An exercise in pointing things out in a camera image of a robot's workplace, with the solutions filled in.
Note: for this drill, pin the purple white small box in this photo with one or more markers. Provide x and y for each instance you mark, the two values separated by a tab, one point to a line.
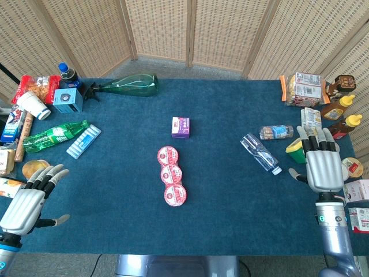
180	127

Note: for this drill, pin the green cup yellow rim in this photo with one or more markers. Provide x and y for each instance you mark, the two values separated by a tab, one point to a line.
297	151

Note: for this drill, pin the small clear jar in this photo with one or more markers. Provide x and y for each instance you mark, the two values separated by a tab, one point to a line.
276	132

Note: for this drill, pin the yellow white snack packet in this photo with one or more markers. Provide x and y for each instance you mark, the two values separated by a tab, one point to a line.
311	116

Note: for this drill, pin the brown chocolate sauce bottle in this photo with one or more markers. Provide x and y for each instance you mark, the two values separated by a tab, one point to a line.
341	85

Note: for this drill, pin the woven bamboo folding screen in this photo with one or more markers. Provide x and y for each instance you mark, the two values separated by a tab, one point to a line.
184	31

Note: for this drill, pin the orange edged biscuit multipack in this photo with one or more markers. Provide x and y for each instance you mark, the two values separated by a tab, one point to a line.
305	90

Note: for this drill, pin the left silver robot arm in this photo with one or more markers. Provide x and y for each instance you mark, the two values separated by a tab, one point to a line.
6	251

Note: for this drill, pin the light blue speaker box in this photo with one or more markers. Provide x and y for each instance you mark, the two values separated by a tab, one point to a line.
68	100

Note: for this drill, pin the white paper cup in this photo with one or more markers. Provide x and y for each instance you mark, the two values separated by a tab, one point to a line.
33	106

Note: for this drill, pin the clear plastic water bottle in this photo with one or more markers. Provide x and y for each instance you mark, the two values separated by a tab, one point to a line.
261	154

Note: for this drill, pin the round instant noodle cup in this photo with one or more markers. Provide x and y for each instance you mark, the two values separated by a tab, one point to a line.
353	168

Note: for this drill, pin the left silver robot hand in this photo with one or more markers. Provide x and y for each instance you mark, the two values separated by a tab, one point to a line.
21	206

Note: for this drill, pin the dark syrup bottle yellow cap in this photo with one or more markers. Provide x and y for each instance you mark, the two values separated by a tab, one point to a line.
344	127

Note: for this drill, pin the green glass vase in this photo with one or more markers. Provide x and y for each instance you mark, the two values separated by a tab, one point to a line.
131	84

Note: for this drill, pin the orange juice carton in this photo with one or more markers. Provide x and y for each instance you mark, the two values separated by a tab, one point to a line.
10	186

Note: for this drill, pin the blue white chewing gum pack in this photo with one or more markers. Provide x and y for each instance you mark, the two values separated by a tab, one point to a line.
83	141

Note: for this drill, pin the beige snack packet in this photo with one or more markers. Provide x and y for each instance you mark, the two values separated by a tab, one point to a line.
6	161

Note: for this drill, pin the honey bottle yellow cap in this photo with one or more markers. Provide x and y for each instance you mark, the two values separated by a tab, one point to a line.
335	109

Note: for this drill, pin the pink white carton box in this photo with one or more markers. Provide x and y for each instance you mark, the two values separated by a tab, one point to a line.
357	190

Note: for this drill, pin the round yellow fruit cup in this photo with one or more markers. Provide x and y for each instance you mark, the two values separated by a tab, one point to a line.
34	168

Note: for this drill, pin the dark cola bottle blue cap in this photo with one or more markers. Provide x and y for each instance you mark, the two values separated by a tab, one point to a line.
70	76

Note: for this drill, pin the red white small box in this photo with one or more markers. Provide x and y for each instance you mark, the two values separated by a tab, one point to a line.
359	220

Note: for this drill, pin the red snack bag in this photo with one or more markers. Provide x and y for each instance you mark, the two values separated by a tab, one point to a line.
36	88

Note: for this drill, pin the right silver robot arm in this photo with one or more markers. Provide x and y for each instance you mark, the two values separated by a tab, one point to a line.
337	233

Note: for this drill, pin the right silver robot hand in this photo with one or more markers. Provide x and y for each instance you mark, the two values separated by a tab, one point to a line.
324	170

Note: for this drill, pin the blue felt table mat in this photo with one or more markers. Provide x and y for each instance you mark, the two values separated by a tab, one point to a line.
184	202

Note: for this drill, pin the brown paper wrapped stick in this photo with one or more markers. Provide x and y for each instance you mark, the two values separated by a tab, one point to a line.
24	135

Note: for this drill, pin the blue toothpaste box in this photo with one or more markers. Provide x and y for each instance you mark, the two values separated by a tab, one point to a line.
13	124

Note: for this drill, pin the green soda bottle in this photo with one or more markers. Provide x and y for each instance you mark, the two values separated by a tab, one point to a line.
54	137

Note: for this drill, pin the red yogurt cup pack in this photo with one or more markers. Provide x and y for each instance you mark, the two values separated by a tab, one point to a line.
172	176

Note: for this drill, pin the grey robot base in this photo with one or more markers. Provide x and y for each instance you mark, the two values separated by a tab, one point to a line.
177	265

